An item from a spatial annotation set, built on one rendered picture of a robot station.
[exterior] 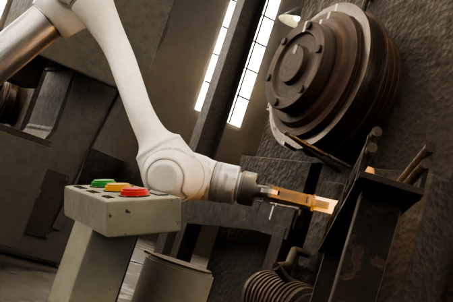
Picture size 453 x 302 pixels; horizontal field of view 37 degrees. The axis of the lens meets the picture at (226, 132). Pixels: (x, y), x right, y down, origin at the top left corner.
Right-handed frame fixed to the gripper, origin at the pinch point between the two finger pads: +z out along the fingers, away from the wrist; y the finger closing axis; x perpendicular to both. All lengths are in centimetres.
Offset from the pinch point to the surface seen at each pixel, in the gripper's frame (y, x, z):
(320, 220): -27.5, -2.0, -0.7
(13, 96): -425, 70, -286
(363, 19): -35, 56, 0
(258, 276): -17.7, -18.9, -12.8
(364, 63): -30, 42, 2
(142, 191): 56, -8, -28
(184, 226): -91, -11, -46
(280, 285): -9.3, -19.4, -7.1
